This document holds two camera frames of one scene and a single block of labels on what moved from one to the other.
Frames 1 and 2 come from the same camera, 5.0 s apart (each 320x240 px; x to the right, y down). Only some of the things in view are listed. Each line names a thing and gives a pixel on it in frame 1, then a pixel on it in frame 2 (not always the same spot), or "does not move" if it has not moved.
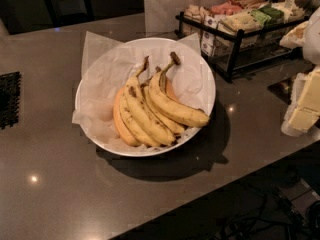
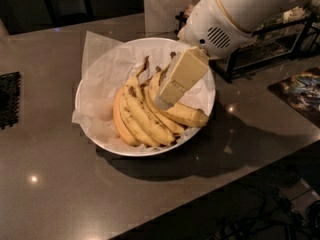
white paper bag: x=164 y=2 does not move
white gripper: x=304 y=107 → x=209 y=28
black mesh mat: x=10 y=99 does not move
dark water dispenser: x=67 y=3 does not move
